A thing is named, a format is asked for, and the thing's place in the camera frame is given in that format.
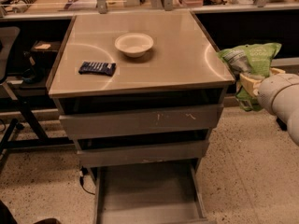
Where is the top drawer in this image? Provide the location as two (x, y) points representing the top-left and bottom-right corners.
(60, 105), (223, 140)

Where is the grey drawer cabinet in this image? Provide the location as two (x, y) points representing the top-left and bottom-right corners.
(45, 9), (236, 170)

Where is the dark blue snack bar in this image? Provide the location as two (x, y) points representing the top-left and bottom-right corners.
(78, 62), (117, 77)

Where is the open bottom drawer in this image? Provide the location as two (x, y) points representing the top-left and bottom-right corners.
(93, 161), (217, 224)

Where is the green rice chip bag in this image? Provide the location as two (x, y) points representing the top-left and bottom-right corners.
(218, 43), (281, 111)

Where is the middle drawer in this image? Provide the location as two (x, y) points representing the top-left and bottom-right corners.
(75, 139), (209, 167)

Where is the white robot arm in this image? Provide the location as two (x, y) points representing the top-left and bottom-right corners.
(240, 68), (299, 146)

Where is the black power adapter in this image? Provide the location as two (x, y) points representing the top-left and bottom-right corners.
(276, 118), (287, 131)

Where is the black cable at cabinet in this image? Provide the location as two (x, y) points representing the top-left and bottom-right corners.
(78, 166), (96, 196)

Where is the white bowl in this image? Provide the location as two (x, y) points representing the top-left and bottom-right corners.
(115, 33), (153, 58)

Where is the black box under desk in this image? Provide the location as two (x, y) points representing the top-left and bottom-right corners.
(30, 40), (61, 67)

